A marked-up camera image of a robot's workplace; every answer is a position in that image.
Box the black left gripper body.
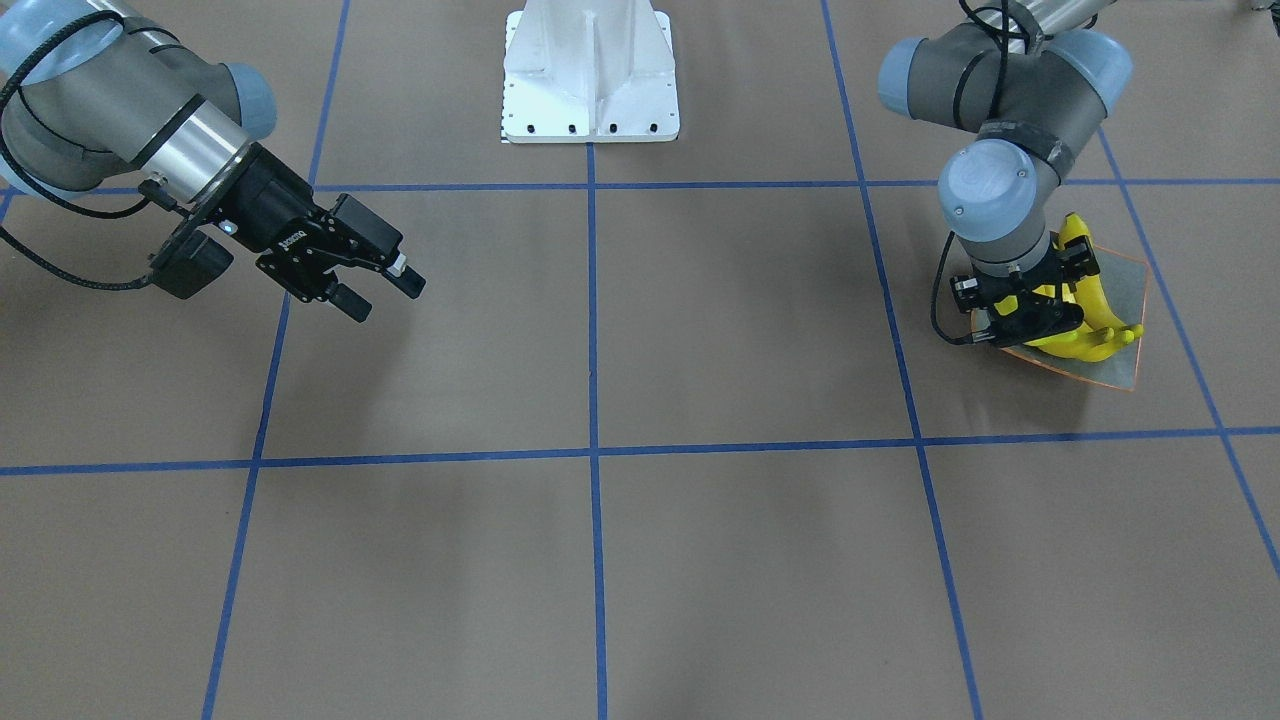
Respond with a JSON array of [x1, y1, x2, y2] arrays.
[[965, 245, 1076, 325]]

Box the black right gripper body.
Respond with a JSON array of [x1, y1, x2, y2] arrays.
[[183, 142, 335, 288]]

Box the yellow banana basket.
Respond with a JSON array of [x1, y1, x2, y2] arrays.
[[1028, 292, 1130, 363]]

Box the yellow banana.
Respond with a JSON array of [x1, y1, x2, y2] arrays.
[[1059, 211, 1146, 363]]

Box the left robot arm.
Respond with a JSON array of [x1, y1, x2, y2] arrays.
[[877, 1, 1133, 334]]

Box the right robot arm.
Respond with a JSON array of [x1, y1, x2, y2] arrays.
[[3, 1, 425, 322]]

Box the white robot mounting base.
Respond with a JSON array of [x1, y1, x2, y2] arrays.
[[500, 1, 681, 143]]

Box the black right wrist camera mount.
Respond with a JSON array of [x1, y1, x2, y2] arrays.
[[148, 219, 233, 300]]

